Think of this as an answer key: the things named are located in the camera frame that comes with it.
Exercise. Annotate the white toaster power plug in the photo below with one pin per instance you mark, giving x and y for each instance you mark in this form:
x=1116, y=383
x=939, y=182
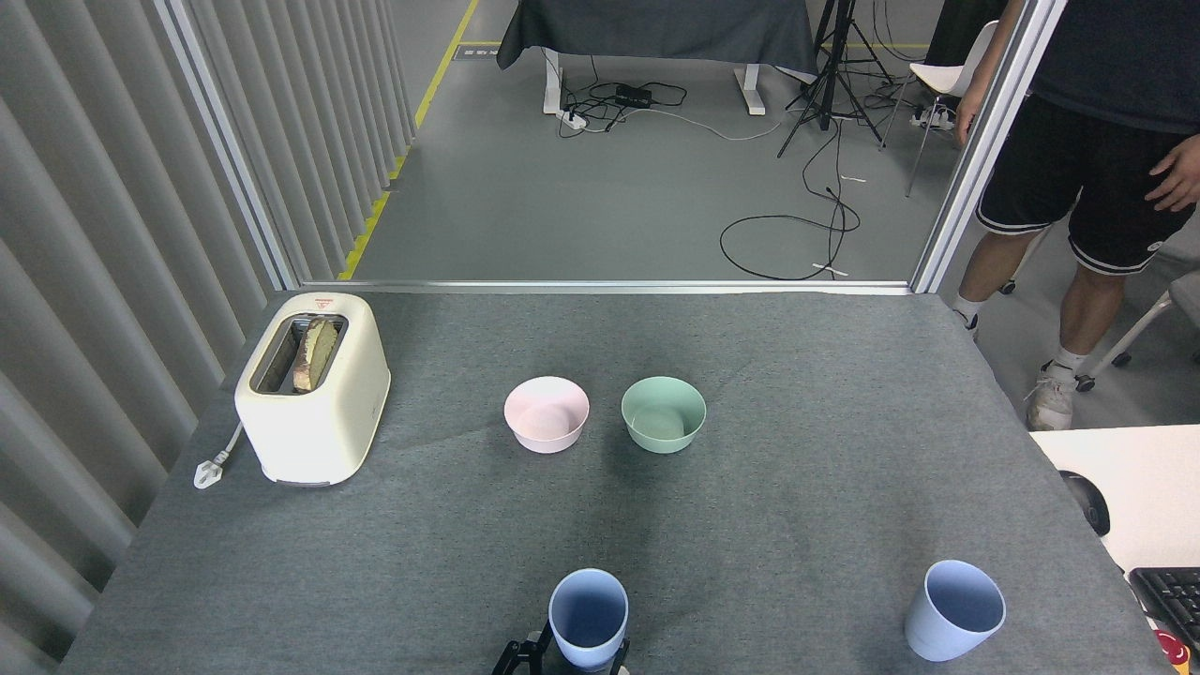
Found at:
x=206, y=473

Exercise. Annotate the pink bowl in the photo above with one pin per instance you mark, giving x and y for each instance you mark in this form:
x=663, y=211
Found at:
x=547, y=436

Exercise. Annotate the blue plastic cup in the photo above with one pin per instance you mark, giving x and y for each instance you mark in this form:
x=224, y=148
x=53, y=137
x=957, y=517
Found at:
x=937, y=637
x=589, y=647

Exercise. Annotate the silver frame rail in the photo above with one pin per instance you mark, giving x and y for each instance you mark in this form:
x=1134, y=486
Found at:
x=469, y=286

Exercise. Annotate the white chair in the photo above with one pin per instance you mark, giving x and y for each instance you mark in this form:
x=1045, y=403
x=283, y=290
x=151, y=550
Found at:
x=942, y=80

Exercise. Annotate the cream toaster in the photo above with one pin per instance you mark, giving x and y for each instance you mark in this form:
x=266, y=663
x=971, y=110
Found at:
x=319, y=431

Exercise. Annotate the person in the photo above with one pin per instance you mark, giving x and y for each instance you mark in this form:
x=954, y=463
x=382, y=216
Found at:
x=1097, y=141

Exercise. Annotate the table with dark cloth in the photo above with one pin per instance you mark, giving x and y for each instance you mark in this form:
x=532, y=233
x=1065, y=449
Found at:
x=656, y=28

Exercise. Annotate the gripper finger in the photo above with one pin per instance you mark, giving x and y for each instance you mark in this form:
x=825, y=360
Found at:
x=525, y=656
x=622, y=661

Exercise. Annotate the bread slice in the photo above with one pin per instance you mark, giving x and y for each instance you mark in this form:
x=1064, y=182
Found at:
x=316, y=354

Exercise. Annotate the person's left hand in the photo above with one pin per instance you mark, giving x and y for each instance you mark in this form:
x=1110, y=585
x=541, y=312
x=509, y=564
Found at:
x=1177, y=183

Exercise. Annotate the person's right hand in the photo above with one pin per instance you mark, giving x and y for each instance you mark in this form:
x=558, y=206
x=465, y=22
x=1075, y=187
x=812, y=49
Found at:
x=966, y=117

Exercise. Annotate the white desk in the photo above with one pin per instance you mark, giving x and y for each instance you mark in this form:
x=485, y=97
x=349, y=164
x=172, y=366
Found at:
x=1144, y=478

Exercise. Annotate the black tripod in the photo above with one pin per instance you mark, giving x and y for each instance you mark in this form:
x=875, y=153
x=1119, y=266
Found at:
x=827, y=84

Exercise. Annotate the silver frame post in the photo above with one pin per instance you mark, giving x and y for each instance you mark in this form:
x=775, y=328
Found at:
x=984, y=150
x=230, y=150

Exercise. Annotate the black power strip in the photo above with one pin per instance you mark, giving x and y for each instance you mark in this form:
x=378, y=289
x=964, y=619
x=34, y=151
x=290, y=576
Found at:
x=634, y=96

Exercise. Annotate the black computer mouse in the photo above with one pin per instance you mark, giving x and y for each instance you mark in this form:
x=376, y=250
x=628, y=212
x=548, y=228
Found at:
x=1087, y=506

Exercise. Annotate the black keyboard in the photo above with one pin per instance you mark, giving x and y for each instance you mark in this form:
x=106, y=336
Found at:
x=1172, y=595

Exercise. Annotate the person's right forearm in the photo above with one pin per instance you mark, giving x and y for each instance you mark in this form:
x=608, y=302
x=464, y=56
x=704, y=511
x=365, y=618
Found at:
x=989, y=47

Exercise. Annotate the green bowl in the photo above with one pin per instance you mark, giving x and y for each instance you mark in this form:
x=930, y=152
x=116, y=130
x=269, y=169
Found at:
x=663, y=439

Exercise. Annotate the red round object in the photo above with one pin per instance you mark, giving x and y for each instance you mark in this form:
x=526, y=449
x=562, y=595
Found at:
x=1172, y=649

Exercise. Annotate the white power strip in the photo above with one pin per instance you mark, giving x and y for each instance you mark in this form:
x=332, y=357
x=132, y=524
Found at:
x=933, y=118
x=573, y=119

